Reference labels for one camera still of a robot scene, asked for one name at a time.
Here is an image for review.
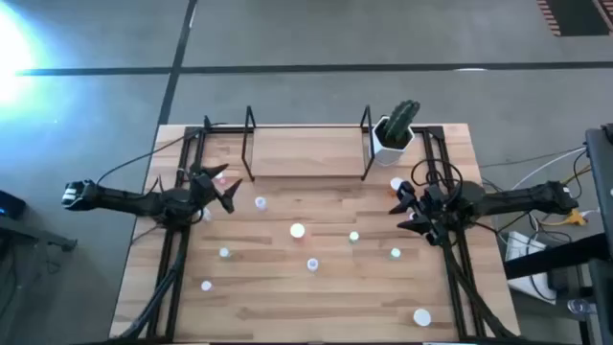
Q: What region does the striped floor mat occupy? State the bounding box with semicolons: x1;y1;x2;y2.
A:
535;0;613;38

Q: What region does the long black left arm cable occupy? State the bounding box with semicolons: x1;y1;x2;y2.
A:
97;121;229;186

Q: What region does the yellow power cord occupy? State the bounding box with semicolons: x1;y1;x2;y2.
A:
540;208;588;229

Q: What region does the green cactus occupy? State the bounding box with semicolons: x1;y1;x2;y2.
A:
383;99;421;145

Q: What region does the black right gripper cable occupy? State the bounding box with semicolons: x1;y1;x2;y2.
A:
410;156;465;202

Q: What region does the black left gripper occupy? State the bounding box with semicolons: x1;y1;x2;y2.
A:
189;163;244;215

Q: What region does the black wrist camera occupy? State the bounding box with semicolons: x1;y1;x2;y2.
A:
193;172;215;196
396;180;418;202

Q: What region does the white box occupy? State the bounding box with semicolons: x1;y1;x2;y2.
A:
505;231;559;306

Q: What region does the black floor stand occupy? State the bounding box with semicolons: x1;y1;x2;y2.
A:
0;215;79;254

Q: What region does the black desk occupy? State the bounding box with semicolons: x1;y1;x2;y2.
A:
502;123;613;345

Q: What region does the white hexagonal plant pot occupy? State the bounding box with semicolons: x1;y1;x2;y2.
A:
370;115;416;168

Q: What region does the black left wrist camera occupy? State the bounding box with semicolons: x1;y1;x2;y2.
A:
193;172;215;196

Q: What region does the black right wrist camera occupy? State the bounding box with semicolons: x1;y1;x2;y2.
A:
396;180;418;202

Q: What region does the black metal table frame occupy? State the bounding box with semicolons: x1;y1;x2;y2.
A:
109;124;518;345

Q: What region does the black device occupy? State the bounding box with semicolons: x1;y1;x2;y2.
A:
0;190;28;220

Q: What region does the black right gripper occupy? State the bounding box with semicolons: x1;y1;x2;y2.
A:
388;186;452;247

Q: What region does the white cable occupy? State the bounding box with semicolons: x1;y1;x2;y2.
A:
510;146;589;193

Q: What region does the wooden shelf black metal frame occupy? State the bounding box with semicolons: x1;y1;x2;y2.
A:
240;104;375;183

